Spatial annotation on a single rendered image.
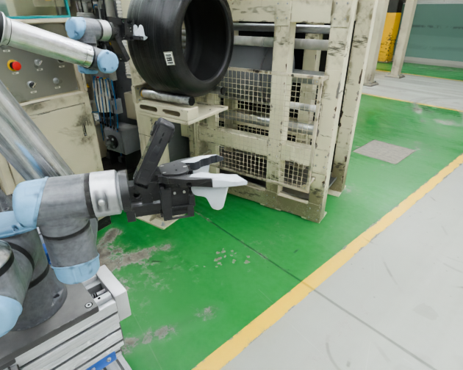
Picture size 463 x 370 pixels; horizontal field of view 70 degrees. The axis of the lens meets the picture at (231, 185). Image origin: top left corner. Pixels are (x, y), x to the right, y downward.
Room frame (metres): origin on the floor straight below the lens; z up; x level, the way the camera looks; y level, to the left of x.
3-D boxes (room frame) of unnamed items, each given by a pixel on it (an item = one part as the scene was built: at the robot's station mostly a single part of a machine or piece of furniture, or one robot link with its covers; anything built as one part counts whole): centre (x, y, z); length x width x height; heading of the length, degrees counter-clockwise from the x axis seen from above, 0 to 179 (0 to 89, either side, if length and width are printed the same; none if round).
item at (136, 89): (1.98, 0.42, 0.90); 0.40 x 0.03 x 0.10; 147
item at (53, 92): (1.78, 1.12, 0.63); 0.56 x 0.41 x 1.27; 147
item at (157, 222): (2.01, 0.50, 0.02); 0.27 x 0.27 x 0.04; 57
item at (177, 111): (1.77, 0.35, 0.84); 0.36 x 0.09 x 0.06; 57
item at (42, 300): (0.54, 0.46, 0.77); 0.15 x 0.15 x 0.10
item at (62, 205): (0.46, 0.28, 1.04); 0.11 x 0.08 x 0.09; 107
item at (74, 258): (0.48, 0.28, 0.94); 0.11 x 0.08 x 0.11; 17
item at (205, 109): (1.89, 0.27, 0.80); 0.37 x 0.36 x 0.02; 147
